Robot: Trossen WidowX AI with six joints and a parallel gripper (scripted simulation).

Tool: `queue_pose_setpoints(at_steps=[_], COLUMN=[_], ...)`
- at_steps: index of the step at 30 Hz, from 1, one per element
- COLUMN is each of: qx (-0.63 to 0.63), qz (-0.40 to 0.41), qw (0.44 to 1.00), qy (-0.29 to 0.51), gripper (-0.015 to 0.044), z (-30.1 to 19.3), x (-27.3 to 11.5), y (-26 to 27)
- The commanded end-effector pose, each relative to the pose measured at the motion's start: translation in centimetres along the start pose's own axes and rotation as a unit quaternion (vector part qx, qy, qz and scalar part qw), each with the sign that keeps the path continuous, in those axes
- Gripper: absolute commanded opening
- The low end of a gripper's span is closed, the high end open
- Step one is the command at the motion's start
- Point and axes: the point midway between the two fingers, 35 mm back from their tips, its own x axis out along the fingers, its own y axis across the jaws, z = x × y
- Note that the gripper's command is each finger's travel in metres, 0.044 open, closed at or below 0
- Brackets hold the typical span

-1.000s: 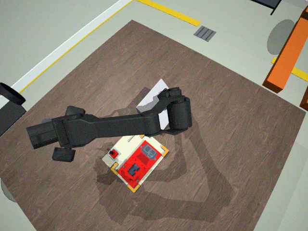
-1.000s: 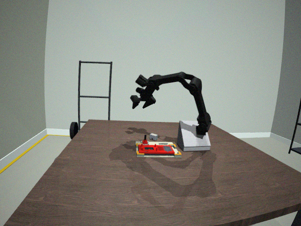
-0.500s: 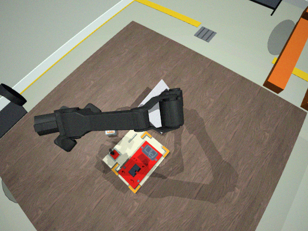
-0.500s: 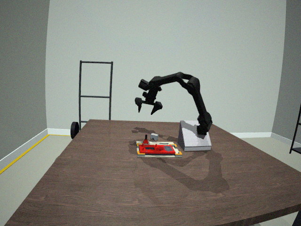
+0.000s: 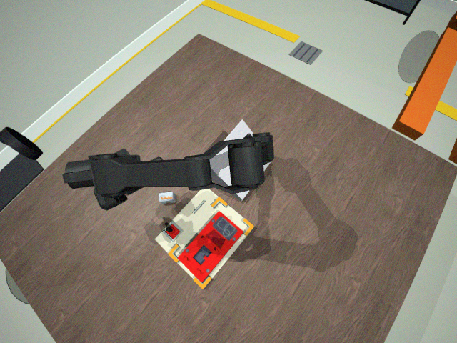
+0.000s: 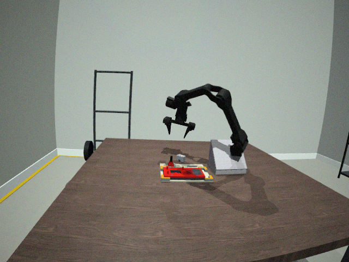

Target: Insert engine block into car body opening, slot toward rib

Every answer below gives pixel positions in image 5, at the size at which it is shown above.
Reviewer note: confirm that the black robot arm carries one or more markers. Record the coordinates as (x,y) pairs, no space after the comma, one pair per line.
(113,174)

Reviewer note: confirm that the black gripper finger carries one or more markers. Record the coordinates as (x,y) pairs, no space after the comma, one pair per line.
(121,199)

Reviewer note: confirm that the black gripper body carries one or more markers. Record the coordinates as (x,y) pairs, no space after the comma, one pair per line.
(107,203)

